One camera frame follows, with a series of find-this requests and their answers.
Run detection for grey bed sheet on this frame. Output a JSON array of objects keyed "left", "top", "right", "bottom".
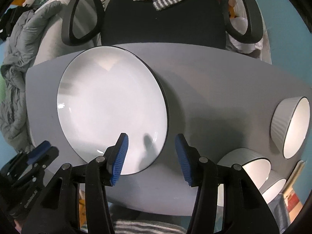
[{"left": 34, "top": 0, "right": 105, "bottom": 65}]

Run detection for orange packet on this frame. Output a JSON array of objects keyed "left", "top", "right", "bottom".
[{"left": 79, "top": 188, "right": 87, "bottom": 225}]

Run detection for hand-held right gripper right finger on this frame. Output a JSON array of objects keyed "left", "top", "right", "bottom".
[{"left": 175, "top": 133, "right": 281, "bottom": 234}]

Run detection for black clothes pile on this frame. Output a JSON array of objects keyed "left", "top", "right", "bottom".
[{"left": 0, "top": 7, "right": 20, "bottom": 39}]

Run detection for white plate black rim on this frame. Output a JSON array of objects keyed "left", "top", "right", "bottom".
[{"left": 57, "top": 46, "right": 169, "bottom": 176}]

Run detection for grey white striped trousers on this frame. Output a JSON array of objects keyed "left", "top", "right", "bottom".
[{"left": 113, "top": 221, "right": 188, "bottom": 234}]

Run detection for grey puffer jacket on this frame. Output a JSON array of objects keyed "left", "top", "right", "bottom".
[{"left": 0, "top": 0, "right": 62, "bottom": 153}]

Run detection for wooden frame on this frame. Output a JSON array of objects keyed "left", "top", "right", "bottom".
[{"left": 283, "top": 160, "right": 306, "bottom": 207}]

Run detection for green pillow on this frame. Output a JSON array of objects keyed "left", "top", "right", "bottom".
[{"left": 0, "top": 77, "right": 6, "bottom": 103}]

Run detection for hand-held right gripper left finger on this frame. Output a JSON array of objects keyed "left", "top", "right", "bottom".
[{"left": 21, "top": 133, "right": 129, "bottom": 234}]

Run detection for black office chair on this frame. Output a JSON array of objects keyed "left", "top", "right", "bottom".
[{"left": 61, "top": 0, "right": 265, "bottom": 51}]

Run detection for orange bag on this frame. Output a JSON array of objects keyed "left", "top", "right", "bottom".
[{"left": 206, "top": 0, "right": 238, "bottom": 20}]

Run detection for white bowl black rim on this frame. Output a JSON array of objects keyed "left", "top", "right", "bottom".
[
  {"left": 217, "top": 148, "right": 271, "bottom": 189},
  {"left": 270, "top": 96, "right": 311, "bottom": 160},
  {"left": 261, "top": 173, "right": 287, "bottom": 204}
]

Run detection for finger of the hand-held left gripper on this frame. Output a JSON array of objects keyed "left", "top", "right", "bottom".
[
  {"left": 0, "top": 141, "right": 51, "bottom": 173},
  {"left": 15, "top": 147, "right": 59, "bottom": 188}
]

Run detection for white plastic bag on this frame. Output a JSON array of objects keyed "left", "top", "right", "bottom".
[{"left": 228, "top": 0, "right": 264, "bottom": 54}]

